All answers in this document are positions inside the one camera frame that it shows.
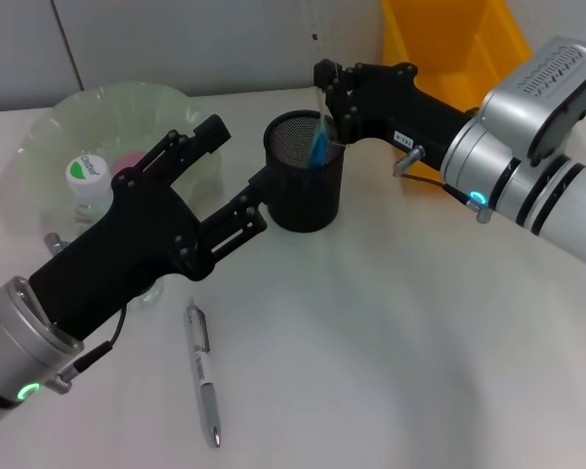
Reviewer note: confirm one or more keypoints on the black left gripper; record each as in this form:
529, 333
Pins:
127, 244

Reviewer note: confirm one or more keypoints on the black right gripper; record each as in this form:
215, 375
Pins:
400, 112

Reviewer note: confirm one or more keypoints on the transparent plastic ruler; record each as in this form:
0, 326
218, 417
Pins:
321, 105

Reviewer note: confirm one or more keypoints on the blue scissors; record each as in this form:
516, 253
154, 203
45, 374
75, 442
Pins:
318, 146

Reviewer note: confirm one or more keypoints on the pink peach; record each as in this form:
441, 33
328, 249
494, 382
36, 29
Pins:
127, 163

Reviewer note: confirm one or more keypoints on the clear green-label water bottle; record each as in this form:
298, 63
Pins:
88, 176

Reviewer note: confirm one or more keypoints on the black mesh pen holder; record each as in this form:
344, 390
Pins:
312, 195

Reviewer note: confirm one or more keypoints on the pale green glass fruit plate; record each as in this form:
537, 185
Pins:
78, 122

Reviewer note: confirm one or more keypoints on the silver ballpoint pen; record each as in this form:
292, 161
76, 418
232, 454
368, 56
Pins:
202, 366

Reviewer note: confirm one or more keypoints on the yellow plastic bin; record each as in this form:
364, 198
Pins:
444, 39

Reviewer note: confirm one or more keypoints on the silver left wrist connector post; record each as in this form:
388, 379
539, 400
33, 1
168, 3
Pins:
54, 243

